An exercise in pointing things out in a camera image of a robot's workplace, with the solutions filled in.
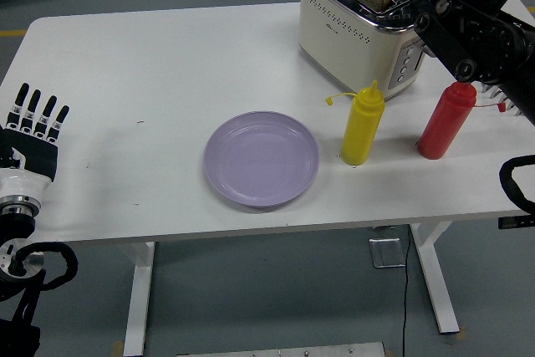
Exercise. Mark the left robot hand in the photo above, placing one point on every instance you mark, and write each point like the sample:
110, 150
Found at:
31, 155

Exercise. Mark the purple plate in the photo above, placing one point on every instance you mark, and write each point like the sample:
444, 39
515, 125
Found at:
261, 160

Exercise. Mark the cream and chrome toaster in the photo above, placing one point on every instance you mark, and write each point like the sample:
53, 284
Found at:
342, 39

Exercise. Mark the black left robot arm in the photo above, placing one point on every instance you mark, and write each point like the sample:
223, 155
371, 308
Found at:
14, 229

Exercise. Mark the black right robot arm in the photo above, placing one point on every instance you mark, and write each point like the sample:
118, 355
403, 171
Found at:
480, 31

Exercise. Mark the small metal floor plate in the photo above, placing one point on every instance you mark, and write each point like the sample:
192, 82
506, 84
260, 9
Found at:
386, 253

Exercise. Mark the white table leg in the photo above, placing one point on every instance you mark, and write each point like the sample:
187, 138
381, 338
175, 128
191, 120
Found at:
439, 290
138, 298

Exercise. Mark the yellow squeeze bottle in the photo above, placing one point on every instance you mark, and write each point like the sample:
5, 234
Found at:
359, 131

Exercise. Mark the red squeeze bottle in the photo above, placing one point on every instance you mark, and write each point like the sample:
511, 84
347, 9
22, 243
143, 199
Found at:
443, 127

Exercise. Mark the black table control panel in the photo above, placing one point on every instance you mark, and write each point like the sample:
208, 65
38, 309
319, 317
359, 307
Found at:
516, 222

